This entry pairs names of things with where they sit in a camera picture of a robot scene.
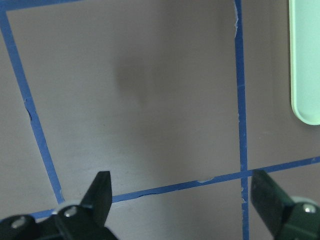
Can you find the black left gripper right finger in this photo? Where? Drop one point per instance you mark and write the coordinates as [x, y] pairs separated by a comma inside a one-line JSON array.
[[271, 202]]

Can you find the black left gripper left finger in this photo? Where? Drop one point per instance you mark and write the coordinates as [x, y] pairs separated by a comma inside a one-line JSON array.
[[98, 198]]

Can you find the light green tray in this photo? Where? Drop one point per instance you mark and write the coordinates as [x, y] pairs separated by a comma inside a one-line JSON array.
[[304, 41]]

